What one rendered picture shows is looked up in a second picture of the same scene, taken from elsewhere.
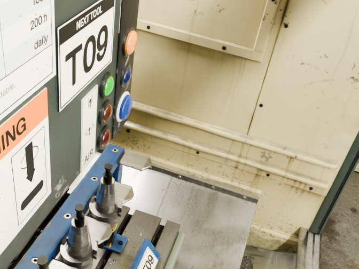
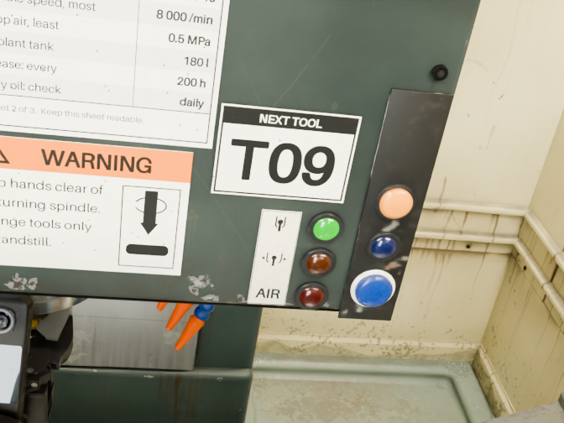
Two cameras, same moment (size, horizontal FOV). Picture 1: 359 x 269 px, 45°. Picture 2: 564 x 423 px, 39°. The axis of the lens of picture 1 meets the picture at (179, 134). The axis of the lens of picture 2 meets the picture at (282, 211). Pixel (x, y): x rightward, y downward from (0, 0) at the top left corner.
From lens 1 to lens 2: 0.41 m
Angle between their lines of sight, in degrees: 56
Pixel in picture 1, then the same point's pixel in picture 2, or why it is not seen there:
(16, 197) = (122, 232)
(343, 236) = not seen: outside the picture
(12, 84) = (139, 118)
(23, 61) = (160, 107)
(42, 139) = (175, 202)
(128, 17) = (397, 168)
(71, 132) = (234, 234)
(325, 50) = not seen: outside the picture
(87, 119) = (270, 242)
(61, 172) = (205, 268)
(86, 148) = (264, 279)
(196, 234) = not seen: outside the picture
